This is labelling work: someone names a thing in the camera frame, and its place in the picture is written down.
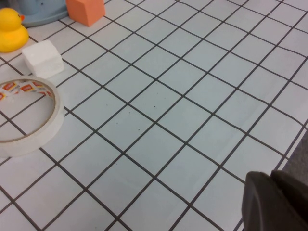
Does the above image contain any white checkered tablecloth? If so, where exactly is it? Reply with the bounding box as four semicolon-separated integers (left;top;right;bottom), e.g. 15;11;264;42
0;0;308;231

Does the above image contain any orange foam cube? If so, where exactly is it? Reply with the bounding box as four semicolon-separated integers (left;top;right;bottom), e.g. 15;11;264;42
65;0;105;27

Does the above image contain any white foam cube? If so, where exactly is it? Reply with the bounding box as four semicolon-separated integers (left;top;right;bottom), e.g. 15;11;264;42
21;40;65;78

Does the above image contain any white tape roll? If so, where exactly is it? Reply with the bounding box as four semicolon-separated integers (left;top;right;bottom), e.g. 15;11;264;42
0;77;65;158

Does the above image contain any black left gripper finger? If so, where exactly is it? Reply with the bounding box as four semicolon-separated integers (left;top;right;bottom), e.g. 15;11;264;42
241;169;308;231

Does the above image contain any yellow rubber duck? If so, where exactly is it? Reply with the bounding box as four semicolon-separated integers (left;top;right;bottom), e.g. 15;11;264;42
0;7;30;53

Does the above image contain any blue cup stand with pegs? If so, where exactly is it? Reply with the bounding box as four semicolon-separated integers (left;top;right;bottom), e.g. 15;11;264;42
19;0;71;28

